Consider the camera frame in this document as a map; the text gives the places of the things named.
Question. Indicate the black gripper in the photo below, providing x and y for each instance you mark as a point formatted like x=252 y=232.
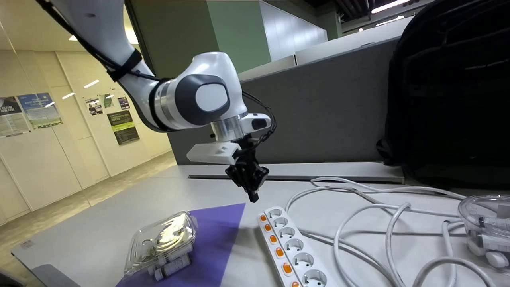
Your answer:
x=248 y=152

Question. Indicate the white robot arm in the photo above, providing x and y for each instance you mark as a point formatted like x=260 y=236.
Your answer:
x=208 y=98

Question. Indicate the purple mat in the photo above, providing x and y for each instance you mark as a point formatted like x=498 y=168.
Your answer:
x=217 y=240

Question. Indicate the white power strip orange switches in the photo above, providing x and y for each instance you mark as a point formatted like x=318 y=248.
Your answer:
x=289 y=248

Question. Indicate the grey desk divider panel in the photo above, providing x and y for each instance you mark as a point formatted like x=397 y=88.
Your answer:
x=319 y=106

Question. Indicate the clear plastic container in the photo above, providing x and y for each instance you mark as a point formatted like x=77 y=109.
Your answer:
x=160 y=240

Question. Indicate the green building pillar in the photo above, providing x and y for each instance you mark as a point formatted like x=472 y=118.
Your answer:
x=201 y=26

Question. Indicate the black backpack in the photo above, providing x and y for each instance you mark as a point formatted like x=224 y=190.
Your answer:
x=452 y=96

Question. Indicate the clear bag with charger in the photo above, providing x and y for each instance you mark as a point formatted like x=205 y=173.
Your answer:
x=488 y=224

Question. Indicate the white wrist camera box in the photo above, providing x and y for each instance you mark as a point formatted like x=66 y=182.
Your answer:
x=213 y=152

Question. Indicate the white desk edge rail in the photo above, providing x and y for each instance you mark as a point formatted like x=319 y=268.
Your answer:
x=319 y=171

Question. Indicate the dark green wall poster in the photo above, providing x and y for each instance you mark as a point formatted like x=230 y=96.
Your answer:
x=123 y=128

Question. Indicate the small wall photo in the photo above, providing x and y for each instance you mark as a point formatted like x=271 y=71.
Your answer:
x=95 y=106

